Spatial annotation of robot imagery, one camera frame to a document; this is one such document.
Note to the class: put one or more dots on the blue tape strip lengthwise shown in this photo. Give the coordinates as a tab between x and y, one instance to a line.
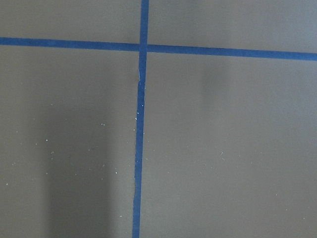
142	67

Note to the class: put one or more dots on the blue tape strip crosswise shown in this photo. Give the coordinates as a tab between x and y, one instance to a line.
130	47

